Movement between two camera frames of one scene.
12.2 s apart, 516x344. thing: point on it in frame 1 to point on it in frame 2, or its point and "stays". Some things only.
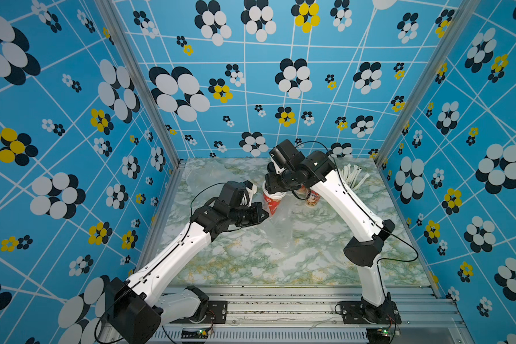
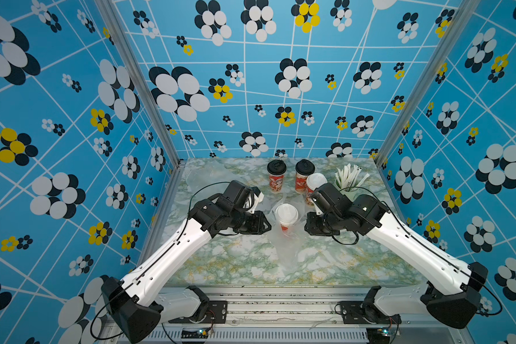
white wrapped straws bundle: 350,175 stays
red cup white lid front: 273,199 to 287,215
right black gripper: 271,185 to 310,226
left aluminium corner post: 145,76 stays
